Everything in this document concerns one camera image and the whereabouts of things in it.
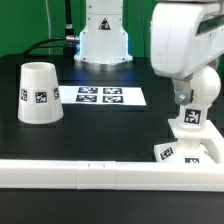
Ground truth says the white lamp shade cone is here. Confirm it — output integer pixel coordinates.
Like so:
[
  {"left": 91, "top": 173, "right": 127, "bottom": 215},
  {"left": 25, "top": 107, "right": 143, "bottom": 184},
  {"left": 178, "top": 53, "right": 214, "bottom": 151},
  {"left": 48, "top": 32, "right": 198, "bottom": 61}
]
[{"left": 18, "top": 62, "right": 63, "bottom": 124}]

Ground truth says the white lamp base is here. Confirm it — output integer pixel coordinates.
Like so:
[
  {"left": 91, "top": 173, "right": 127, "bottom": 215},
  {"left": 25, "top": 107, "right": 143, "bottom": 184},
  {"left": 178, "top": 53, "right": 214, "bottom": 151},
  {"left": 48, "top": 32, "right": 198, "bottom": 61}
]
[{"left": 154, "top": 119, "right": 220, "bottom": 165}]

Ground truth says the white marker sheet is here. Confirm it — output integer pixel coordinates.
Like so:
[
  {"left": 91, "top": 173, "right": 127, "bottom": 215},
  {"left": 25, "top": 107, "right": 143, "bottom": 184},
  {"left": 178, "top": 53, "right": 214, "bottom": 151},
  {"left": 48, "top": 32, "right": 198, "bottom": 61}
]
[{"left": 59, "top": 86, "right": 146, "bottom": 106}]

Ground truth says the white L-shaped fence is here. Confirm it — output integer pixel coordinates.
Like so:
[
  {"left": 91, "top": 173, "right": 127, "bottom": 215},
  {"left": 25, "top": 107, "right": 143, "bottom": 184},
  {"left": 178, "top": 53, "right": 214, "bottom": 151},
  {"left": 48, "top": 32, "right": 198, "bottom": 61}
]
[{"left": 0, "top": 136, "right": 224, "bottom": 192}]

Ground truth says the white lamp bulb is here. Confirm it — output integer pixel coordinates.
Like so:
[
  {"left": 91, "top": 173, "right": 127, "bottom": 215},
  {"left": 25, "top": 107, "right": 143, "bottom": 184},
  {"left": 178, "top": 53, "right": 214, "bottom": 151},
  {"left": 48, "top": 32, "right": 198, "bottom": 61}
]
[{"left": 178, "top": 66, "right": 221, "bottom": 131}]

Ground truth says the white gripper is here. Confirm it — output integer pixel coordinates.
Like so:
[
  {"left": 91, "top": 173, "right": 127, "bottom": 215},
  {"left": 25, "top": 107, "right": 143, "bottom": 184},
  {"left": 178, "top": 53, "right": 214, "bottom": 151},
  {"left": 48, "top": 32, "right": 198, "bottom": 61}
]
[{"left": 150, "top": 0, "right": 224, "bottom": 106}]

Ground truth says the black cable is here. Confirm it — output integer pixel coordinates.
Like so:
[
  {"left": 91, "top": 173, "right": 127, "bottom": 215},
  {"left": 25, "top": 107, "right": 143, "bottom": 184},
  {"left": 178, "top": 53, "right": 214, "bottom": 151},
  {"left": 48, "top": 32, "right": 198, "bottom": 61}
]
[{"left": 22, "top": 0, "right": 81, "bottom": 56}]

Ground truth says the thin white cable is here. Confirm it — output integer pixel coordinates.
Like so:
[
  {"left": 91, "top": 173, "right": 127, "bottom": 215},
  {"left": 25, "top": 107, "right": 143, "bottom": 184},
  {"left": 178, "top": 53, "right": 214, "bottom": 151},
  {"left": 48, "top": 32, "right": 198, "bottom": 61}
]
[{"left": 45, "top": 0, "right": 53, "bottom": 56}]

